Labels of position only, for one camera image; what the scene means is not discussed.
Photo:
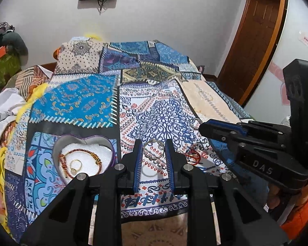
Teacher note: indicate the heart-shaped tin box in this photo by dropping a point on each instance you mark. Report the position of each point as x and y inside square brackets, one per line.
[66, 140]

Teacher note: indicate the patchwork printed blanket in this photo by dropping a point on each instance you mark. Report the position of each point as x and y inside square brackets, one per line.
[74, 102]

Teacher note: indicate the dark green cloth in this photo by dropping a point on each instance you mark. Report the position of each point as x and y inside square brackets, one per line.
[14, 43]

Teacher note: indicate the pink wall sticker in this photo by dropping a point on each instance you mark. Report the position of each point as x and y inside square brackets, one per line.
[304, 38]

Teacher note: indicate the green patterned cloth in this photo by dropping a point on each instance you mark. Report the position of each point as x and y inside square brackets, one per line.
[2, 70]

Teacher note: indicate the white cloth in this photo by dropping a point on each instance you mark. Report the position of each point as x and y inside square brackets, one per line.
[3, 107]

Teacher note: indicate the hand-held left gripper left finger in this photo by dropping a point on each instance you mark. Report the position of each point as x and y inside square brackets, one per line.
[137, 166]

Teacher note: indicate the pink wall decal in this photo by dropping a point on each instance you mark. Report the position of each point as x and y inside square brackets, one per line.
[285, 92]

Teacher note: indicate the person's right forearm orange sleeve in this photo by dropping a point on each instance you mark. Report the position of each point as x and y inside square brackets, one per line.
[297, 215]

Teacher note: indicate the yellow cloth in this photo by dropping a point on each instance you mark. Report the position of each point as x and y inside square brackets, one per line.
[39, 89]

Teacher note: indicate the brown wooden door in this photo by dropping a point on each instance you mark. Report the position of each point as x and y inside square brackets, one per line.
[251, 43]

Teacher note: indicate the grey patterned cloth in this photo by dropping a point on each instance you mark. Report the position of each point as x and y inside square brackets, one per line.
[1, 29]

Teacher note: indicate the person's right hand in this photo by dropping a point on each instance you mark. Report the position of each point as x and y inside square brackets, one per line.
[273, 197]

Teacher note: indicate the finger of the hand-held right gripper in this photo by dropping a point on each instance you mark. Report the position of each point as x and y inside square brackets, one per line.
[220, 139]
[218, 126]

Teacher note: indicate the brown batik cloth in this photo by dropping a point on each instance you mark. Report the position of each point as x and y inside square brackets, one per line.
[32, 78]

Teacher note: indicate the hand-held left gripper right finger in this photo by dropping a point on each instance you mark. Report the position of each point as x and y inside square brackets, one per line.
[170, 166]

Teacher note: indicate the silver bangle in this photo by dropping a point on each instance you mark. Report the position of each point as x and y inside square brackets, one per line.
[154, 156]

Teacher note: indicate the beige patterned bedsheet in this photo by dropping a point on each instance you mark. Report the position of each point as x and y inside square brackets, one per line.
[148, 233]

